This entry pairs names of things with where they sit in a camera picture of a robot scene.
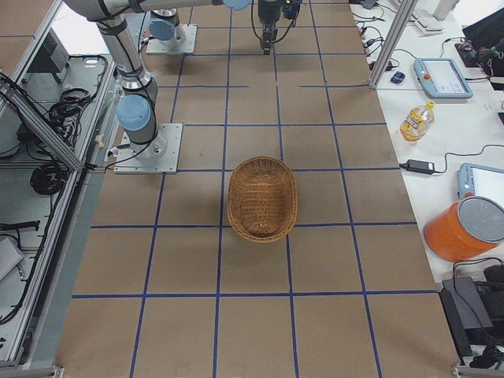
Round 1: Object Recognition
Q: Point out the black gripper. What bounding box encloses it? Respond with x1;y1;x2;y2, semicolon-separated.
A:
258;0;284;54

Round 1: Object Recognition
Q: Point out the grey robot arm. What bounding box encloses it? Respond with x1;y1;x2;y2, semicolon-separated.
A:
65;1;222;174
144;1;290;55

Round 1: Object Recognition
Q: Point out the woven wicker basket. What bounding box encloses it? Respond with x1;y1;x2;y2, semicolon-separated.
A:
227;156;298;243

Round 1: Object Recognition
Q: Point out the dark blue checkered pouch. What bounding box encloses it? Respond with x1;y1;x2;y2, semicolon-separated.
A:
390;71;406;84

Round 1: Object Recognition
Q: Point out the orange juice bottle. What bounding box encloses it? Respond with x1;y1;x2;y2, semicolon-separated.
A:
399;101;435;143

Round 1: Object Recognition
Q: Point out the blue teach pendant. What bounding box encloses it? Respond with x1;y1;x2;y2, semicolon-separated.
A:
413;58;473;99
458;163;504;206

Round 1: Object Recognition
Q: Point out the black power adapter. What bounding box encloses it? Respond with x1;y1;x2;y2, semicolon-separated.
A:
406;159;435;175

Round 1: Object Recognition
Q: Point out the orange cylindrical container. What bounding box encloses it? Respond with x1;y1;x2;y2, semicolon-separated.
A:
423;196;503;262

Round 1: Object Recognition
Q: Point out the black electronics box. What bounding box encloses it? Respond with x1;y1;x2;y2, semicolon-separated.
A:
439;277;494;359

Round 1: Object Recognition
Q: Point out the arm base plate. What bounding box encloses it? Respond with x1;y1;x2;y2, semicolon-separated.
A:
146;21;198;55
113;124;183;174

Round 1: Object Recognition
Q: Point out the aluminium frame post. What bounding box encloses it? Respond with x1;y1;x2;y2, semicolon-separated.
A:
369;0;417;90

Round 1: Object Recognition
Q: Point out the coiled black cable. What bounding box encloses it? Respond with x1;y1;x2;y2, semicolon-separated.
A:
30;161;69;196

